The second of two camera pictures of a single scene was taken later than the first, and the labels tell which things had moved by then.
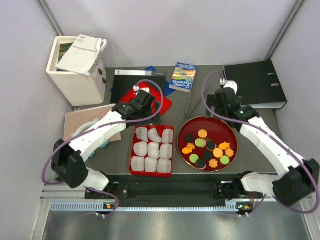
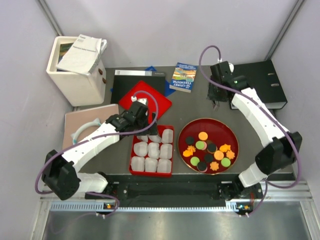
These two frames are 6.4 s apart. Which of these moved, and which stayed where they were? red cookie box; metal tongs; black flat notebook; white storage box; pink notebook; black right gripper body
Moved: black right gripper body; metal tongs
Stayed: black flat notebook; white storage box; pink notebook; red cookie box
